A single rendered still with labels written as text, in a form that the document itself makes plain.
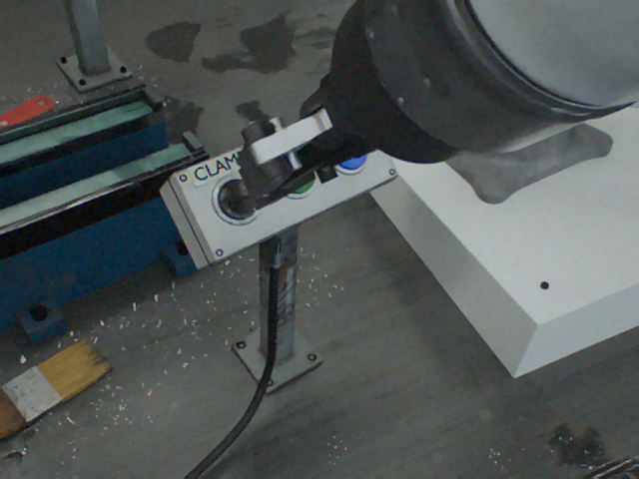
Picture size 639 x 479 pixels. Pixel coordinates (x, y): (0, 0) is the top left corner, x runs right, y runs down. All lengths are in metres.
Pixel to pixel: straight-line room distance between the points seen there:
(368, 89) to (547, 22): 0.09
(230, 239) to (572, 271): 0.38
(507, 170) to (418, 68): 0.60
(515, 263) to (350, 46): 0.51
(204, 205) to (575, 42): 0.37
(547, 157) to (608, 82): 0.65
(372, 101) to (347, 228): 0.61
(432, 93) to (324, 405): 0.53
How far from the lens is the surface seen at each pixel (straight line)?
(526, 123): 0.24
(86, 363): 0.78
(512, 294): 0.74
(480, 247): 0.77
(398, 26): 0.24
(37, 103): 1.06
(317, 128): 0.31
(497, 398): 0.77
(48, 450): 0.74
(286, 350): 0.74
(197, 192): 0.53
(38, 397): 0.76
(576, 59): 0.20
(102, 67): 1.12
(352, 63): 0.28
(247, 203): 0.53
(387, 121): 0.28
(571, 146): 0.89
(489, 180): 0.83
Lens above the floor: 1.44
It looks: 48 degrees down
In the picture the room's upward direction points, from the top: 4 degrees clockwise
